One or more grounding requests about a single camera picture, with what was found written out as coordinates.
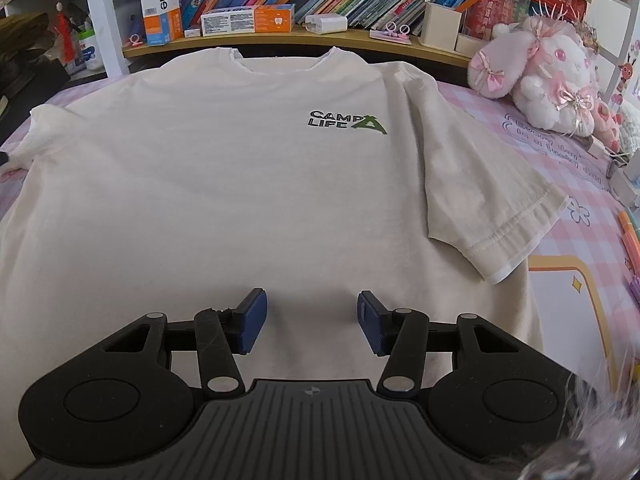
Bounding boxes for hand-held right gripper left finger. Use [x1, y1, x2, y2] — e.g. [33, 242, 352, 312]
[99, 287, 269, 396]

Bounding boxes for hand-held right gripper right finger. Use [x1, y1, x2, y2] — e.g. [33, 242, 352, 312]
[356, 290, 532, 397]

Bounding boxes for cream T-shirt with green print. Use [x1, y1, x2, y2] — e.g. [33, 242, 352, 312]
[0, 46, 571, 461]

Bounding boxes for pink checked mat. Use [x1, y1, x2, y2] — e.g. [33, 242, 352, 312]
[0, 77, 640, 411]

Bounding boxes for pale fluffy cloth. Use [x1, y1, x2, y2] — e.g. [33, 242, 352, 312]
[520, 360, 640, 480]

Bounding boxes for orange pen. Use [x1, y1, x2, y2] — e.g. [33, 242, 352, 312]
[617, 210, 640, 273]

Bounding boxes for curved wooden shelf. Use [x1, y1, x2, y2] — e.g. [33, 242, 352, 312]
[122, 27, 481, 68]

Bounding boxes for small white box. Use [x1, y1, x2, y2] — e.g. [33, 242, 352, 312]
[454, 34, 490, 59]

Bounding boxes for white and pink plush bunny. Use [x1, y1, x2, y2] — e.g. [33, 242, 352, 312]
[467, 14, 608, 136]

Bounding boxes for white charger plug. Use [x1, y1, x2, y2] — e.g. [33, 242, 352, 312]
[305, 14, 348, 36]

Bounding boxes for white and orange toothpaste box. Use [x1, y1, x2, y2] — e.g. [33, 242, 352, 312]
[200, 4, 296, 37]

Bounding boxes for white pen holder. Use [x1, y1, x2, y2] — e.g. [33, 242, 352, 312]
[419, 1, 463, 51]

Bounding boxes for small pink plush toy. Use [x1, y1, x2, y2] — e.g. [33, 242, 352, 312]
[592, 97, 628, 155]

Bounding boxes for white bottle with blue label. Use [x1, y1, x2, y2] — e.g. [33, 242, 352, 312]
[75, 27, 107, 72]

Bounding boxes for white and orange tall box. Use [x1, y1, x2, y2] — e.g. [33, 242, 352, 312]
[137, 0, 185, 47]

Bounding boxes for red tassel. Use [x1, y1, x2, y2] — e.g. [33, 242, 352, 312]
[54, 2, 73, 53]

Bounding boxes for pink ring clips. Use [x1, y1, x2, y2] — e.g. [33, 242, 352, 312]
[370, 22, 417, 44]

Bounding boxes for white shelf post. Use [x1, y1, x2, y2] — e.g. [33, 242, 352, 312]
[80, 0, 132, 77]

